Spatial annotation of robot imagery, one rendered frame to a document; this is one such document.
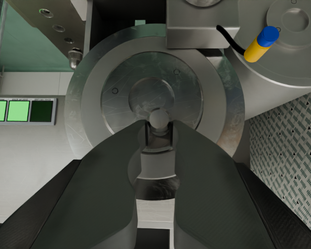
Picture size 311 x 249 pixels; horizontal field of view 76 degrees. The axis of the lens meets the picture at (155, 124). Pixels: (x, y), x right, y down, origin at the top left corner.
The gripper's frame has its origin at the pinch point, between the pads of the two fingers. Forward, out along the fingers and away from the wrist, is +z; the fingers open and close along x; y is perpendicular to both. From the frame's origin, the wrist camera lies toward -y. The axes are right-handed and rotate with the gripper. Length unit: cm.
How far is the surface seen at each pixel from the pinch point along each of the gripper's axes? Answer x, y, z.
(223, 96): 4.8, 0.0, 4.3
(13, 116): -38, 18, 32
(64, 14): -18.7, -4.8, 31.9
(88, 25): -6.7, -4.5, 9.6
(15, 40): -174, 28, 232
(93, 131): -5.2, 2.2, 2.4
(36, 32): -138, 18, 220
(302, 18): 12.0, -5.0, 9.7
